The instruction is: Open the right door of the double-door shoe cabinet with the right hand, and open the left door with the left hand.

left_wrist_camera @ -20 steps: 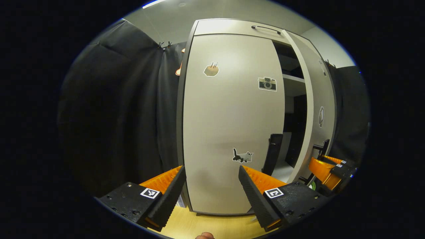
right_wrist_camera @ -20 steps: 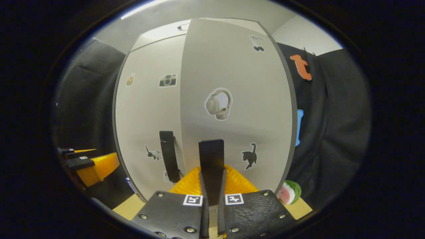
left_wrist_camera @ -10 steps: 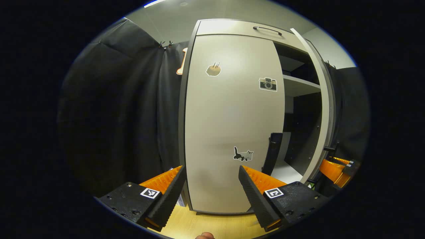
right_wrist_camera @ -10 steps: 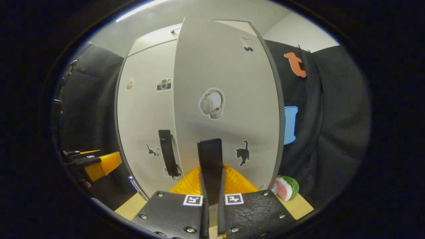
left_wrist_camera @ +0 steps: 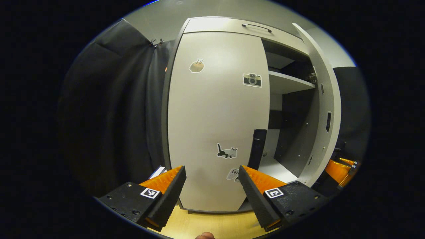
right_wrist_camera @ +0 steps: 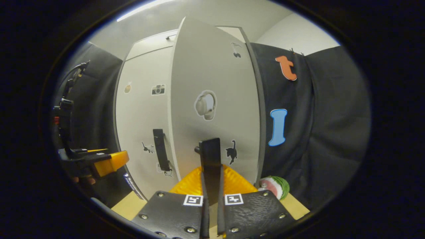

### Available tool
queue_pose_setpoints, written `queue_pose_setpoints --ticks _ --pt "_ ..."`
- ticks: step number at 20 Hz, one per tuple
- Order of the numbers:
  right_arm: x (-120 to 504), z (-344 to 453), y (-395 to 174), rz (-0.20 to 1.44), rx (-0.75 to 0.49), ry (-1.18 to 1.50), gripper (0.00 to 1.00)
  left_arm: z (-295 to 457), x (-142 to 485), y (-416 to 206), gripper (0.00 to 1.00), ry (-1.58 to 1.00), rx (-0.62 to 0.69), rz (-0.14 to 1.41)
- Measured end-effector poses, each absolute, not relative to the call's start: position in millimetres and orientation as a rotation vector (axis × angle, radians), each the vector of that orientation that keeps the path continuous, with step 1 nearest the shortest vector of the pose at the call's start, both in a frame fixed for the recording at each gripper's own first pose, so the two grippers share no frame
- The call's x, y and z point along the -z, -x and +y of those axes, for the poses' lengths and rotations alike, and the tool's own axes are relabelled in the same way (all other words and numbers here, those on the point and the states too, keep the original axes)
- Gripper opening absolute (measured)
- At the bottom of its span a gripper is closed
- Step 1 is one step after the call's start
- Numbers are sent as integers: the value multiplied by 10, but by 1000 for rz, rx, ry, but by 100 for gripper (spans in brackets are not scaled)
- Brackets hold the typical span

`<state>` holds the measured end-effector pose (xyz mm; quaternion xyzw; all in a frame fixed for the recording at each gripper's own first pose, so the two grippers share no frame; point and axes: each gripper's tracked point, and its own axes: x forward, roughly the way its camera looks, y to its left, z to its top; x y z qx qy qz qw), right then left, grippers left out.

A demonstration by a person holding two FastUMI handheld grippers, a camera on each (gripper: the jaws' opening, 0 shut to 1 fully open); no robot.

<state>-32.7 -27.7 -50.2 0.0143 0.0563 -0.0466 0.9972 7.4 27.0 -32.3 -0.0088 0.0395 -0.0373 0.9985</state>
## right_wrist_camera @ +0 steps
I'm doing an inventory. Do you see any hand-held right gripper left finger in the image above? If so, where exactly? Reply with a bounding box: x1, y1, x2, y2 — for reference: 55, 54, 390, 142
131, 166, 210, 239

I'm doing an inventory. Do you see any white cabinet door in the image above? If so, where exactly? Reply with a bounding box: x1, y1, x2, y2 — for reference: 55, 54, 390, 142
115, 46, 181, 199
170, 17, 266, 190

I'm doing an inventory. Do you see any white cabinet top flap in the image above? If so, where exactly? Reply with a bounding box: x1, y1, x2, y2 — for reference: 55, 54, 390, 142
126, 27, 246, 60

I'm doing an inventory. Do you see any white double-door shoe cabinet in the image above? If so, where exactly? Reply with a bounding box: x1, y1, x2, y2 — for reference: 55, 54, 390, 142
115, 17, 266, 201

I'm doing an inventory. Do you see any watermelon slice toy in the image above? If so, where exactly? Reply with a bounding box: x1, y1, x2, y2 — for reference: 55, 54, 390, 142
259, 176, 290, 200

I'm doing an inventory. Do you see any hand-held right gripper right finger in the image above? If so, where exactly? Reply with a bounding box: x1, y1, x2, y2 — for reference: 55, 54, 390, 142
217, 165, 298, 239

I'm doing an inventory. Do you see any black backdrop cloth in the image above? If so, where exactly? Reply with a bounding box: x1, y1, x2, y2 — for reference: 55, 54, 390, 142
249, 42, 371, 209
56, 41, 133, 206

